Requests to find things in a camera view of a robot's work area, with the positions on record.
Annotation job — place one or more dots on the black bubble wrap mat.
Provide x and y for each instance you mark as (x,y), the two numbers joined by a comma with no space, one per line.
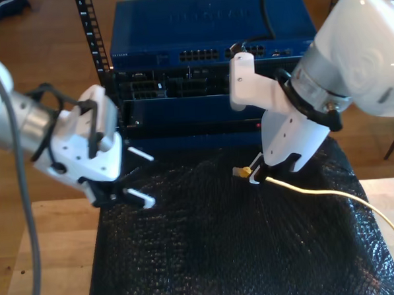
(222,245)

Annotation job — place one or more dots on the blue rack base plate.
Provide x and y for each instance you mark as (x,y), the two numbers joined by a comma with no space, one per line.
(200,142)

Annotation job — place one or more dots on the black rack server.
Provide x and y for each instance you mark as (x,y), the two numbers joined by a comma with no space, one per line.
(187,85)

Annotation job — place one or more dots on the dark blue shoe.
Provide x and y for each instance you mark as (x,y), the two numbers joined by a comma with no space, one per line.
(11,7)

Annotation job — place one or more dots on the blue network switch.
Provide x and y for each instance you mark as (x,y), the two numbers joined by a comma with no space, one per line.
(194,25)

